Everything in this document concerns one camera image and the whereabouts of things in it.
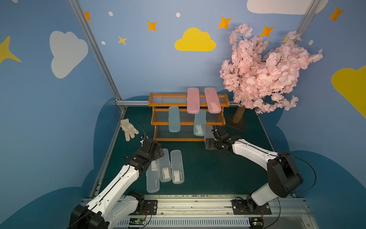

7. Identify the light blue pencil case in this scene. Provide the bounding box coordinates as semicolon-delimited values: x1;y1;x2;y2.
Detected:
168;106;181;133
193;109;206;136

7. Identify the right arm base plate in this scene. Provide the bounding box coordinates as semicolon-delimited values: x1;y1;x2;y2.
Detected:
231;198;272;215

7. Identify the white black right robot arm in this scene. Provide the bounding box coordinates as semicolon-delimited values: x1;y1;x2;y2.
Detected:
205;126;304;212

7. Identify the aluminium front rail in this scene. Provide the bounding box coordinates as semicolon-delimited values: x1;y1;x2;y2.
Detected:
113;195;318;229

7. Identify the right circuit board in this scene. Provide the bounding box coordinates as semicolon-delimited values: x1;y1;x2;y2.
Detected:
249;218;264;229

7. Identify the clear pencil case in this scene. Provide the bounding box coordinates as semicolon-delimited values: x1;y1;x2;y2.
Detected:
204;125;214;139
170;150;185;184
146;160;160;193
158;148;172;182

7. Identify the pink blossom artificial tree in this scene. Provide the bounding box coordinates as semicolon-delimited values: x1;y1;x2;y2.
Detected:
220;23;323;129

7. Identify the pink pencil case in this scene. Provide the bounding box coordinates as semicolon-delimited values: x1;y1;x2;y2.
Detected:
187;87;200;114
205;87;222;114

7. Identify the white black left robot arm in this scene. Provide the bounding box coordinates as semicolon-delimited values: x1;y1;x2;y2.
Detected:
68;138;164;229

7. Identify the left green circuit board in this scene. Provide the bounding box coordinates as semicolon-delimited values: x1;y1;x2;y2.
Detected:
128;218;146;227

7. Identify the orange three-tier shelf rack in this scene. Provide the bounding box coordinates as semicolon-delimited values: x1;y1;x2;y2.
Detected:
148;93;229;142

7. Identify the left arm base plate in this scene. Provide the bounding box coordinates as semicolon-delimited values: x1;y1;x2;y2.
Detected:
131;199;158;216

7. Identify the beige knit work glove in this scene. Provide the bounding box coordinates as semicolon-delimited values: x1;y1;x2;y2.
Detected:
120;119;139;142

